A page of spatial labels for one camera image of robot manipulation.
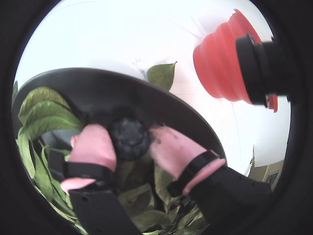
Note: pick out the pink padded gripper finger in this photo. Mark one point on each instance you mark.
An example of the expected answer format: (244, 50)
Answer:
(94, 149)
(178, 149)

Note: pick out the crumpled dull green leaf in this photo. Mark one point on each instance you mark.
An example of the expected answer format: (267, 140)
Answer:
(163, 183)

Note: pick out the large broad green leaf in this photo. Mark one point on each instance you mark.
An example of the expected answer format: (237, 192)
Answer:
(51, 120)
(41, 96)

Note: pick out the flat dull green leaf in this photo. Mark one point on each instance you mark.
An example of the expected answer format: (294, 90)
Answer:
(137, 199)

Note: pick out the dark blueberry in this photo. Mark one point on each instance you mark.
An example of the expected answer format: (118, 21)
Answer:
(129, 138)

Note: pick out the red collapsible silicone cup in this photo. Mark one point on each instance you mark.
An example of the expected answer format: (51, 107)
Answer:
(217, 63)

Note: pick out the dark grey bowl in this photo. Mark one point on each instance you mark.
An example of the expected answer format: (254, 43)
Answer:
(137, 95)

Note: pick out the long narrow green leaf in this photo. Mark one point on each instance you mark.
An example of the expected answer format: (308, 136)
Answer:
(42, 173)
(25, 156)

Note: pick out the small loose green leaf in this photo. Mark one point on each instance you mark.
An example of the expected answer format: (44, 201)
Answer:
(161, 76)

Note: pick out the black cylindrical lens mount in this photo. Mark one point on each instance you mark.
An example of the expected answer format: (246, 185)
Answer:
(264, 68)

